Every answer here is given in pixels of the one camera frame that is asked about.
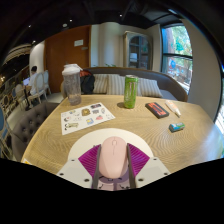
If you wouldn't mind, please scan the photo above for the green drink can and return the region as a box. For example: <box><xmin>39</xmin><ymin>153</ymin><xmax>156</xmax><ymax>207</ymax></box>
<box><xmin>123</xmin><ymin>74</ymin><xmax>140</xmax><ymax>110</ymax></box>

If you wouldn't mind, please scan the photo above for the small green blue box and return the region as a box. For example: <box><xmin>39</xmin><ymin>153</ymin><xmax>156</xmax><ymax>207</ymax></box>
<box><xmin>168</xmin><ymin>121</ymin><xmax>186</xmax><ymax>133</ymax></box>

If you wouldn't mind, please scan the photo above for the clear shaker bottle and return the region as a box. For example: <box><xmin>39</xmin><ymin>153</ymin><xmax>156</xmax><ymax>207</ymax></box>
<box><xmin>61</xmin><ymin>63</ymin><xmax>83</xmax><ymax>106</ymax></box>

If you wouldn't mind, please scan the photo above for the pink computer mouse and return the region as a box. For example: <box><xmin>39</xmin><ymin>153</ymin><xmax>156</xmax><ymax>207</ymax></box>
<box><xmin>98</xmin><ymin>135</ymin><xmax>129</xmax><ymax>179</ymax></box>

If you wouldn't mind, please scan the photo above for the dark-framed window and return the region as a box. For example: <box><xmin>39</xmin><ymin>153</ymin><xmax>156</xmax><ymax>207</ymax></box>
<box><xmin>161</xmin><ymin>23</ymin><xmax>194</xmax><ymax>94</ymax></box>

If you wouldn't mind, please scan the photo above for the striped pillow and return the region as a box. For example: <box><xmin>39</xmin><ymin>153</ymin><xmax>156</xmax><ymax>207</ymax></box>
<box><xmin>106</xmin><ymin>73</ymin><xmax>127</xmax><ymax>97</ymax></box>
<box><xmin>92</xmin><ymin>73</ymin><xmax>109</xmax><ymax>95</ymax></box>
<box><xmin>137</xmin><ymin>77</ymin><xmax>164</xmax><ymax>98</ymax></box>

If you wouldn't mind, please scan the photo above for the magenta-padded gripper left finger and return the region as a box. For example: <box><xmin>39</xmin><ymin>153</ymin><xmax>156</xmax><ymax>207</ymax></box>
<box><xmin>56</xmin><ymin>143</ymin><xmax>102</xmax><ymax>190</ymax></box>

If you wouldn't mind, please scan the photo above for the black bag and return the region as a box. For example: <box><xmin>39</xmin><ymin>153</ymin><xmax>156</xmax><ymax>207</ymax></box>
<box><xmin>79</xmin><ymin>69</ymin><xmax>96</xmax><ymax>95</ymax></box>

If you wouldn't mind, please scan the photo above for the black and red box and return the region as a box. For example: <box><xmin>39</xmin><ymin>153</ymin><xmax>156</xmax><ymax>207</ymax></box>
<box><xmin>144</xmin><ymin>101</ymin><xmax>170</xmax><ymax>120</ymax></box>

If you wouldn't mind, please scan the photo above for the white sticker sheet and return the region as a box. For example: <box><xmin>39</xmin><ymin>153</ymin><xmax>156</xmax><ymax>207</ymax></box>
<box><xmin>60</xmin><ymin>102</ymin><xmax>116</xmax><ymax>136</ymax></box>

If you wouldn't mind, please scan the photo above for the person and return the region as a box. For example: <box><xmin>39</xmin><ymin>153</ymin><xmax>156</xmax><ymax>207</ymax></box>
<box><xmin>26</xmin><ymin>65</ymin><xmax>39</xmax><ymax>96</ymax></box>

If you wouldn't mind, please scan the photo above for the arched glass-door cabinet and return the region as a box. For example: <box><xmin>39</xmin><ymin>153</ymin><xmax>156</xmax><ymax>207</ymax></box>
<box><xmin>123</xmin><ymin>30</ymin><xmax>154</xmax><ymax>71</ymax></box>

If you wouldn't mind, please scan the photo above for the brown wooden door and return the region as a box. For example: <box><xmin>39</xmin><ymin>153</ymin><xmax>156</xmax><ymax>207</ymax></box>
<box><xmin>44</xmin><ymin>25</ymin><xmax>92</xmax><ymax>94</ymax></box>

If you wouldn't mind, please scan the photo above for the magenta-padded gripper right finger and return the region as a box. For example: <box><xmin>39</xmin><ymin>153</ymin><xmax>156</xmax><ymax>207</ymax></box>
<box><xmin>126</xmin><ymin>143</ymin><xmax>171</xmax><ymax>189</ymax></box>

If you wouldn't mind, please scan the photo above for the plastic-wrapped tube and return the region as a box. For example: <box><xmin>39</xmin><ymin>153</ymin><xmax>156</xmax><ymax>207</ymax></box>
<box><xmin>164</xmin><ymin>99</ymin><xmax>182</xmax><ymax>118</ymax></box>

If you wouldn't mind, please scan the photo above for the grey tufted chair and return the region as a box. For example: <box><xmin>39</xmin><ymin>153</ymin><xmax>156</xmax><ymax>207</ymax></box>
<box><xmin>11</xmin><ymin>101</ymin><xmax>60</xmax><ymax>161</ymax></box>

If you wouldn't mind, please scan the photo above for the brown curved sofa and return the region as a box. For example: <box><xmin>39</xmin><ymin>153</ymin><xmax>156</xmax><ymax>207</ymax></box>
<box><xmin>59</xmin><ymin>66</ymin><xmax>189</xmax><ymax>103</ymax></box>

